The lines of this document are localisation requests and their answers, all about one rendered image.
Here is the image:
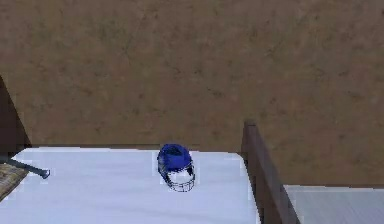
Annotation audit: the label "blue helmet with face cage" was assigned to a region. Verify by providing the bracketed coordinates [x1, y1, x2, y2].
[156, 143, 197, 193]

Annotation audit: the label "black bat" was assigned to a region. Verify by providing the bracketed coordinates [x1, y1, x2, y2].
[0, 153, 52, 180]

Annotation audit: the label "brown woven cushion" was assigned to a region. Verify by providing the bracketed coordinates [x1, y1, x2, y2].
[0, 162, 30, 203]

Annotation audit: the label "white bed with brown frame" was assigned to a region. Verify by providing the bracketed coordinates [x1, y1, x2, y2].
[0, 120, 302, 224]

